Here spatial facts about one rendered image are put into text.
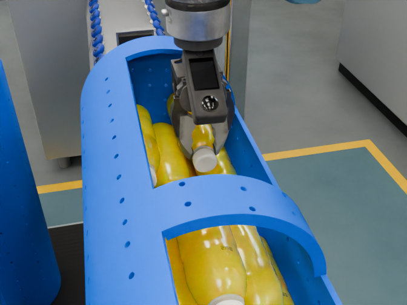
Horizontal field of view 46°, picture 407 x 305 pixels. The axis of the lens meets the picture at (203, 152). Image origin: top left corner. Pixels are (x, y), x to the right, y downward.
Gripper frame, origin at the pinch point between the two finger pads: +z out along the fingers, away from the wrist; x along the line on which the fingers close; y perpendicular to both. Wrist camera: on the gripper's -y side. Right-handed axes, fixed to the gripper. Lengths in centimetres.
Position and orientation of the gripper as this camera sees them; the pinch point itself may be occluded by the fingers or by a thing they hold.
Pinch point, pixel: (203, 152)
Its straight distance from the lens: 78.4
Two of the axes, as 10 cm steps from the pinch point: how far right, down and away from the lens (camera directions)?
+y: -2.2, -5.8, 7.8
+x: -9.8, 1.4, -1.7
